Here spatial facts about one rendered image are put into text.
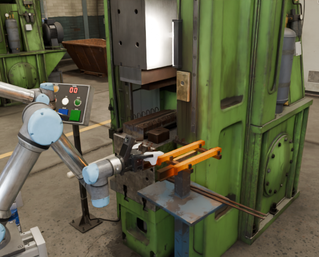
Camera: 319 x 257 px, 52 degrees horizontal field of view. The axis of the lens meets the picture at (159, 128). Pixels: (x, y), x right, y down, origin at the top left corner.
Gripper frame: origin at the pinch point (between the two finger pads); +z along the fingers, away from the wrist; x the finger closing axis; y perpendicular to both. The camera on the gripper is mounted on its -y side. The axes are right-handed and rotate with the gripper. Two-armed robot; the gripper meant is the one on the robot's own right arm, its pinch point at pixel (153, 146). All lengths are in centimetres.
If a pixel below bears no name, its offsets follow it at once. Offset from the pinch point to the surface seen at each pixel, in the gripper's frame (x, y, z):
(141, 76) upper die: -46, -22, 30
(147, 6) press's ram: -41, -61, 32
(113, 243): -73, 110, 18
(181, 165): 13.5, 6.7, 5.3
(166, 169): 13.0, 5.5, -3.6
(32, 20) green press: -535, -41, 160
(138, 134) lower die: -51, 16, 30
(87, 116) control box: -91, 10, 16
